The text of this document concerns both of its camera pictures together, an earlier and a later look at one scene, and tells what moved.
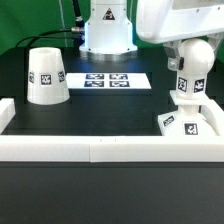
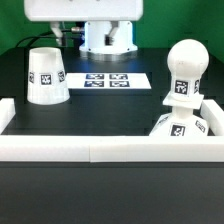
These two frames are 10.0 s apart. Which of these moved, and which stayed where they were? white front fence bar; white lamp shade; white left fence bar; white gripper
Moved: white gripper
Stayed: white left fence bar; white front fence bar; white lamp shade
